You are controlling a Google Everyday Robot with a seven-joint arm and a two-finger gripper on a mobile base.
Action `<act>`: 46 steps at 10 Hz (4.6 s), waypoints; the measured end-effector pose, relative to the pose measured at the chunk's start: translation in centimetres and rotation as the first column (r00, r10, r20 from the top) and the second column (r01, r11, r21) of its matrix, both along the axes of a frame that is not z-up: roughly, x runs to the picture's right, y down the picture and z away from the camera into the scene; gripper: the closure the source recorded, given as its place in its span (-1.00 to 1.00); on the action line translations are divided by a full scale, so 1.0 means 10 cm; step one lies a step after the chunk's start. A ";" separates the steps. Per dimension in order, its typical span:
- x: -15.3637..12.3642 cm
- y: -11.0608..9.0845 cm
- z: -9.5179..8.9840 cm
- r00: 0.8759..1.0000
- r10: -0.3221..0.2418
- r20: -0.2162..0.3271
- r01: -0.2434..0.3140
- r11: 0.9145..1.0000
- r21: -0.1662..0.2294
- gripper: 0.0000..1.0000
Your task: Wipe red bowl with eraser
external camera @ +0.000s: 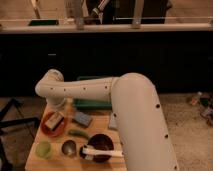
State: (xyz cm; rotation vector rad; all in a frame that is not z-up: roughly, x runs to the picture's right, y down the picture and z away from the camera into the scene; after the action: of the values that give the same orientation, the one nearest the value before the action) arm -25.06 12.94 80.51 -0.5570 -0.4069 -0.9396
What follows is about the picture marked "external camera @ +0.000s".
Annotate whiteboard eraser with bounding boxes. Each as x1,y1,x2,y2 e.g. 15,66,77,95
45,112,64,130

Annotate red bowl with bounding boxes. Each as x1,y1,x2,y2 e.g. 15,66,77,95
40,111,68,138

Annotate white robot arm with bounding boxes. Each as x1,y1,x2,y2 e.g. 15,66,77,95
35,69,179,171

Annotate dark brown bowl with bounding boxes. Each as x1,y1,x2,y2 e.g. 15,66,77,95
88,134,114,163

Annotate green rectangular tray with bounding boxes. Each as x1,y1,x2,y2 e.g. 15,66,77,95
72,75,114,111

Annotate grey blue sponge block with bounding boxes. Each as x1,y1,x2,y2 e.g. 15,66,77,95
73,112,92,127

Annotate green chili pepper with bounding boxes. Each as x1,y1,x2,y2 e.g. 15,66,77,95
68,129,90,139

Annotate black tripod stand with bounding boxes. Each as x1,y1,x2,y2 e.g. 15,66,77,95
0,98,40,171

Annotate dark long counter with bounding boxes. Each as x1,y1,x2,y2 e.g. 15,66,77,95
0,23,213,96

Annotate clutter items on floor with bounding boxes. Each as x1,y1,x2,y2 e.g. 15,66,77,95
187,92,213,127

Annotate white handled brush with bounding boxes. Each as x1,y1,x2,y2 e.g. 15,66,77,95
79,145,123,160

